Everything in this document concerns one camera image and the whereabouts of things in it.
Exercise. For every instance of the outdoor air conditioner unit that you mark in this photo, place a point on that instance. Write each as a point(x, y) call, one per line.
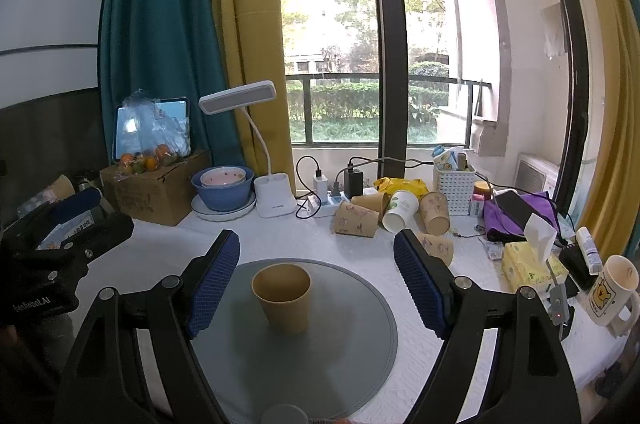
point(535, 176)

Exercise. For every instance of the white paper cup green print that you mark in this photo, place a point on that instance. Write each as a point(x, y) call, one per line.
point(400, 210)

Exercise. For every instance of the blue bowl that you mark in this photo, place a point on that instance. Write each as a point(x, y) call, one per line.
point(220, 200)

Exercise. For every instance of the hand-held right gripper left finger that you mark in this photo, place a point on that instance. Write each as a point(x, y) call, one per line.
point(215, 284)

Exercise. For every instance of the white power strip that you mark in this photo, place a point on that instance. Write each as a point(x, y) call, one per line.
point(327, 205)

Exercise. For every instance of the tablet with lit screen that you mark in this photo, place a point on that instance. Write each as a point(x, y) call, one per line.
point(176, 108)

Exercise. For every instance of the white hanging cloth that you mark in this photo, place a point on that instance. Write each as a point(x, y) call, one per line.
point(554, 31)

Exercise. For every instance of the black charger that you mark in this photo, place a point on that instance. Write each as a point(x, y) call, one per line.
point(354, 184)

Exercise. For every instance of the white plate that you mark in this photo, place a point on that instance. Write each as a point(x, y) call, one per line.
point(225, 215)

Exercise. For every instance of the grey round mat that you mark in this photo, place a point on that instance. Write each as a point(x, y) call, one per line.
point(345, 319)

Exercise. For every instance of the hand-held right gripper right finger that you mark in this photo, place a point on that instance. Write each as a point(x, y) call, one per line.
point(420, 284)

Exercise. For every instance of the pink bowl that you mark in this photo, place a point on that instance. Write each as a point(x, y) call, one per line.
point(222, 178)

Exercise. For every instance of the purple cloth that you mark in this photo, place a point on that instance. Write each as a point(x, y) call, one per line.
point(500, 224)

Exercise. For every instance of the small printed box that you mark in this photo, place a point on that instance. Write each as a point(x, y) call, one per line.
point(492, 249)

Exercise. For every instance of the yellow tissue pack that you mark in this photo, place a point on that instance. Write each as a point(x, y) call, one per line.
point(525, 264)

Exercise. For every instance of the clear plastic bag of oranges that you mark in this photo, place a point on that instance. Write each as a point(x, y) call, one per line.
point(150, 131)

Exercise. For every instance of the small white and red box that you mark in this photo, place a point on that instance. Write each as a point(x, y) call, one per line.
point(476, 206)

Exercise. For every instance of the white charger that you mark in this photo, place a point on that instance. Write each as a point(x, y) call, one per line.
point(320, 184)

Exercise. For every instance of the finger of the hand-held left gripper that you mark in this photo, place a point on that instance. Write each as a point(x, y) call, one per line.
point(107, 229)
point(80, 200)

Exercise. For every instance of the white plastic basket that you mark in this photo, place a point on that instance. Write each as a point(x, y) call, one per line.
point(454, 191)

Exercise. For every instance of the yellow snack packet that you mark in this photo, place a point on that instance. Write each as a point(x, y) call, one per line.
point(400, 185)

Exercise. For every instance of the white tube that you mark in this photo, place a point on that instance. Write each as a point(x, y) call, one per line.
point(587, 249)

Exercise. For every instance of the black window frame post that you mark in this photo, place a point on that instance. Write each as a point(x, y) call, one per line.
point(387, 53)
point(570, 78)

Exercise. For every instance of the yellow curtain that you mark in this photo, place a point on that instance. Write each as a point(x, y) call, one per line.
point(615, 103)
point(250, 3)

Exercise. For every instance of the balcony railing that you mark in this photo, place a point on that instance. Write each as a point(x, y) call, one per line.
point(350, 78)

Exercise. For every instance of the orange lidded jar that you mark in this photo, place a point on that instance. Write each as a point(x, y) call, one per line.
point(483, 191)

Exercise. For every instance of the plain brown paper cup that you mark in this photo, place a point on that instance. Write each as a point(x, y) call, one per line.
point(285, 304)

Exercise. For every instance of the blue and white packet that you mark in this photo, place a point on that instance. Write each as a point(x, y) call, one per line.
point(444, 157)

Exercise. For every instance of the white mug with bear print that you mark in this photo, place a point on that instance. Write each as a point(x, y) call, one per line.
point(611, 299)

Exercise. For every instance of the white desk lamp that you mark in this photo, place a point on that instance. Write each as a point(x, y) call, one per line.
point(272, 200)

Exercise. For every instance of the printed brown paper cup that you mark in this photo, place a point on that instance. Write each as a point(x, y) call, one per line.
point(440, 248)
point(372, 201)
point(434, 211)
point(356, 220)

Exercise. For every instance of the steel bottle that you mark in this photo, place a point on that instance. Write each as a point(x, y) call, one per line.
point(86, 182)

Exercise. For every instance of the black pouch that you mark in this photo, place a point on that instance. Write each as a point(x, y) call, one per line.
point(572, 261)

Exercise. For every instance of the teal curtain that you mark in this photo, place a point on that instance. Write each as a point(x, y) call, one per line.
point(160, 28)

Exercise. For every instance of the cardboard box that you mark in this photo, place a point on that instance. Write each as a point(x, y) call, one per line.
point(150, 200)

